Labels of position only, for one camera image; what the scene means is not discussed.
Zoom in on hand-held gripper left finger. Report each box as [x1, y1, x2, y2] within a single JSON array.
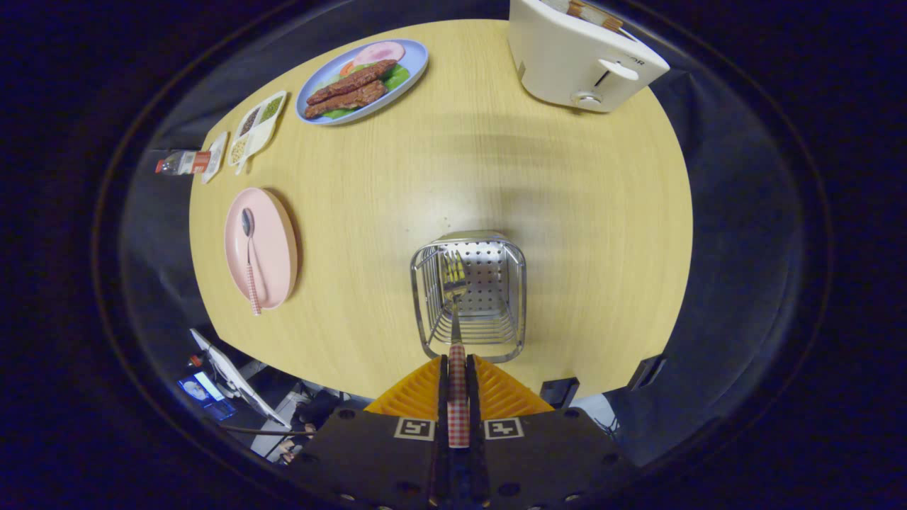
[[280, 354, 452, 510]]

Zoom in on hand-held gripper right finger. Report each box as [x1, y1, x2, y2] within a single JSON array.
[[468, 354, 640, 510]]

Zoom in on fork with red checked handle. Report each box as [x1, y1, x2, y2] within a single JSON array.
[[441, 249, 471, 448]]

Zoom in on spoon with red checked handle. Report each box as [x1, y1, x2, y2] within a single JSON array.
[[241, 208, 262, 316]]

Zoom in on black table clamp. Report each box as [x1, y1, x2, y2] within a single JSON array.
[[540, 378, 580, 409], [627, 353, 667, 390]]

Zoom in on white flat panel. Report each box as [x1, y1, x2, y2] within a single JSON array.
[[190, 328, 291, 428]]

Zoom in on lit blue screen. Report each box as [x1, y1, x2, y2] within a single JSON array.
[[177, 372, 235, 420]]

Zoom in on pink round plate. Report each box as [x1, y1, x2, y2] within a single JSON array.
[[224, 187, 298, 310]]

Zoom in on small white square tray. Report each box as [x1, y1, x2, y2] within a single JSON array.
[[201, 131, 229, 184]]

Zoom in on white divided condiment tray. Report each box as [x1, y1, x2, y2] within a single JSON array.
[[227, 90, 288, 176]]

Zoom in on clear plastic bottle red label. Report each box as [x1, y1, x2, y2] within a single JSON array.
[[155, 149, 212, 175]]

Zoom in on brown grilled meat strip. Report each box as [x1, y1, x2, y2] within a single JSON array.
[[305, 80, 388, 119], [307, 59, 399, 106]]

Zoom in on green lettuce leaf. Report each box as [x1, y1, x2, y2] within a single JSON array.
[[322, 64, 410, 119]]

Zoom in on white toaster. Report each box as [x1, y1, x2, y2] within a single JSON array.
[[508, 0, 670, 113]]

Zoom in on blue oval plate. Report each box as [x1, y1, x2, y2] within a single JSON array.
[[295, 38, 429, 126]]

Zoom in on pink ham slice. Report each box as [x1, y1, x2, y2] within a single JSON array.
[[352, 41, 406, 68]]

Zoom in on metal wire cutlery basket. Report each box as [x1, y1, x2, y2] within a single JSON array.
[[410, 230, 528, 364]]

